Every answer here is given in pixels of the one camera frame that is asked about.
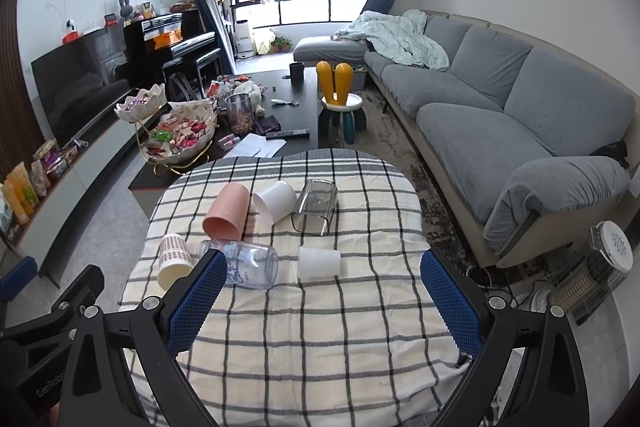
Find white plastic cup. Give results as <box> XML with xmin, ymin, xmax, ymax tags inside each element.
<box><xmin>253</xmin><ymin>180</ymin><xmax>297</xmax><ymax>225</ymax></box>

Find patterned paper cup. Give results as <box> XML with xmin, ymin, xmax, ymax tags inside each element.
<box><xmin>157</xmin><ymin>233</ymin><xmax>194</xmax><ymax>291</ymax></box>

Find clear printed plastic cup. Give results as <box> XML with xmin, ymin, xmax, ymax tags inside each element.
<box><xmin>198</xmin><ymin>239</ymin><xmax>279</xmax><ymax>289</ymax></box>

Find pink plastic cup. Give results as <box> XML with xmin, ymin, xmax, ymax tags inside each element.
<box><xmin>203</xmin><ymin>182</ymin><xmax>250</xmax><ymax>241</ymax></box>

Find small white disposable cup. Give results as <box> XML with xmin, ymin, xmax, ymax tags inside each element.
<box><xmin>298</xmin><ymin>246</ymin><xmax>342</xmax><ymax>281</ymax></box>

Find smoky clear square cup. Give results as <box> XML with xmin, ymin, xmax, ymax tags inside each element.
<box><xmin>291</xmin><ymin>179</ymin><xmax>338</xmax><ymax>236</ymax></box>

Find electric heater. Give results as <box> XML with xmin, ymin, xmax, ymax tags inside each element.
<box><xmin>548</xmin><ymin>221</ymin><xmax>634</xmax><ymax>325</ymax></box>

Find orange snack bag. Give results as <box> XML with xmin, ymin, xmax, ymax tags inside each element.
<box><xmin>6</xmin><ymin>161</ymin><xmax>39</xmax><ymax>217</ymax></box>

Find white tv cabinet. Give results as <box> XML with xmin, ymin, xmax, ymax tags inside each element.
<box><xmin>9</xmin><ymin>104</ymin><xmax>168</xmax><ymax>286</ymax></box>

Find checkered tablecloth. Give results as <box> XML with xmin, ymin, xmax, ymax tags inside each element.
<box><xmin>119</xmin><ymin>150</ymin><xmax>471</xmax><ymax>426</ymax></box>

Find grey sectional sofa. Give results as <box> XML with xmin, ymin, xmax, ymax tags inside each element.
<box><xmin>293</xmin><ymin>11</ymin><xmax>639</xmax><ymax>268</ymax></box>

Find two-tier snack bowl stand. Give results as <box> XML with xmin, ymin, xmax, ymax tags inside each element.
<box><xmin>114</xmin><ymin>84</ymin><xmax>217</xmax><ymax>176</ymax></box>

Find black television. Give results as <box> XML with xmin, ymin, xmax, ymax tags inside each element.
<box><xmin>32</xmin><ymin>25</ymin><xmax>130</xmax><ymax>145</ymax></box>

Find white papers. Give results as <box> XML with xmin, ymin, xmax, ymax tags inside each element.
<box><xmin>224</xmin><ymin>133</ymin><xmax>286</xmax><ymax>158</ymax></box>

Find piano bench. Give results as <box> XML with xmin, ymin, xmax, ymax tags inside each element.
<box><xmin>163</xmin><ymin>49</ymin><xmax>222</xmax><ymax>102</ymax></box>

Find clear jar of nuts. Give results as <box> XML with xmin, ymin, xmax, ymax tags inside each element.
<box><xmin>226</xmin><ymin>93</ymin><xmax>254</xmax><ymax>136</ymax></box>

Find black remote control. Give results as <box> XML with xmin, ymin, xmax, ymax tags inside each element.
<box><xmin>266</xmin><ymin>129</ymin><xmax>310</xmax><ymax>140</ymax></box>

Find black coffee table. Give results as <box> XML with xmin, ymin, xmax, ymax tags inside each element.
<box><xmin>129</xmin><ymin>69</ymin><xmax>319</xmax><ymax>218</ymax></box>

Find black upright piano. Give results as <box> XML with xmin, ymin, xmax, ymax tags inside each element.
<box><xmin>122</xmin><ymin>9</ymin><xmax>218</xmax><ymax>89</ymax></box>

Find dark mug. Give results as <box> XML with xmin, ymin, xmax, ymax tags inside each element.
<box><xmin>290</xmin><ymin>62</ymin><xmax>305</xmax><ymax>82</ymax></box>

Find light green blanket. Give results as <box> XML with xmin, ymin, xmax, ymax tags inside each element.
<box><xmin>334</xmin><ymin>9</ymin><xmax>450</xmax><ymax>72</ymax></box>

